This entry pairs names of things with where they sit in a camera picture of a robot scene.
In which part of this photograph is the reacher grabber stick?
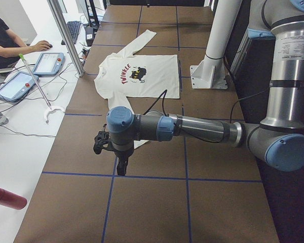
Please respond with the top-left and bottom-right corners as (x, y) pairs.
(18, 54), (65, 124)

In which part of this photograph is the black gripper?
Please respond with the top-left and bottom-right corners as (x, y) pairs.
(111, 141), (134, 176)

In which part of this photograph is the white column mount base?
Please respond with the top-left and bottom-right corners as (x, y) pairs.
(190, 0), (242, 90)

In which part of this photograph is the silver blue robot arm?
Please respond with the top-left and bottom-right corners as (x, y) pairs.
(102, 1), (304, 176)

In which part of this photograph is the aluminium frame post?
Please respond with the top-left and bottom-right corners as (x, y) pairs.
(47, 0), (85, 77)

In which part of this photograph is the red cylindrical bottle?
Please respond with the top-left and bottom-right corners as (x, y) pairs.
(0, 188), (27, 210)

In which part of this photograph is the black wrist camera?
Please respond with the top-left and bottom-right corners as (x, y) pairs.
(93, 124), (112, 154)

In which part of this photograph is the far blue teach pendant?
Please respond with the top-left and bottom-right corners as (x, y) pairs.
(32, 53), (65, 76)

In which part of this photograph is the blue teach pendant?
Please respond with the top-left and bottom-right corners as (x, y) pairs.
(0, 71), (35, 102)
(32, 53), (65, 76)

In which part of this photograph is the seated person in black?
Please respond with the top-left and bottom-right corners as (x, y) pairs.
(0, 10), (51, 70)

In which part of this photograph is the black power adapter box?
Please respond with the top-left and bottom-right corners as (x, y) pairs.
(84, 26), (95, 47)

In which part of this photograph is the person's hand on mouse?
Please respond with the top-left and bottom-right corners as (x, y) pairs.
(30, 40), (50, 52)

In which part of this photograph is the cream long-sleeve printed shirt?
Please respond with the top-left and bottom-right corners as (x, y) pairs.
(94, 29), (181, 149)

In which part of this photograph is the black keyboard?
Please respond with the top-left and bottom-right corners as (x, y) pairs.
(66, 21), (82, 44)

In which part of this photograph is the near blue teach pendant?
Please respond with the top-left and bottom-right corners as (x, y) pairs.
(0, 71), (35, 102)

